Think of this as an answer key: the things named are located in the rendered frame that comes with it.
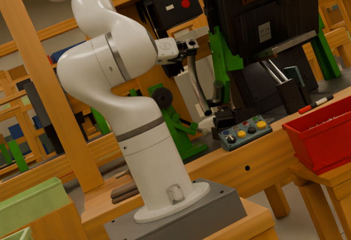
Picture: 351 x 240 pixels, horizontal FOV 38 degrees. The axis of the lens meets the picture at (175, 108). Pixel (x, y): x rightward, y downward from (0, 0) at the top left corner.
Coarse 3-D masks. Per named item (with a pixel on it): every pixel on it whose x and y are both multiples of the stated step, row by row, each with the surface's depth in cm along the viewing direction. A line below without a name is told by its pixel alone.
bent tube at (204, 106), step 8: (192, 40) 188; (192, 48) 185; (192, 56) 190; (192, 64) 192; (192, 72) 193; (192, 80) 193; (200, 88) 190; (200, 96) 186; (200, 104) 185; (208, 104) 184; (208, 112) 184
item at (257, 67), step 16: (256, 64) 197; (288, 64) 200; (304, 64) 201; (240, 80) 197; (256, 80) 198; (272, 80) 199; (304, 80) 201; (240, 96) 199; (256, 96) 198; (272, 96) 199
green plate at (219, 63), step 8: (208, 32) 188; (216, 32) 178; (216, 40) 179; (224, 40) 179; (216, 48) 181; (224, 48) 179; (216, 56) 183; (224, 56) 179; (232, 56) 180; (216, 64) 184; (224, 64) 178; (232, 64) 180; (240, 64) 180; (216, 72) 186; (224, 72) 178; (216, 80) 188
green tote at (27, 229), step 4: (28, 228) 139; (20, 232) 140; (24, 232) 136; (28, 232) 137; (8, 236) 140; (12, 236) 140; (16, 236) 140; (20, 236) 140; (24, 236) 131; (28, 236) 135
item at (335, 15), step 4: (328, 4) 984; (332, 4) 986; (328, 8) 1040; (328, 12) 1019; (332, 12) 999; (336, 12) 1002; (332, 16) 998; (336, 16) 1001; (340, 16) 1004; (332, 20) 998; (336, 20) 1001; (340, 20) 1004; (332, 24) 997; (188, 28) 956; (324, 28) 1003; (336, 28) 986; (324, 32) 979; (348, 32) 1006; (348, 36) 1006; (332, 52) 982
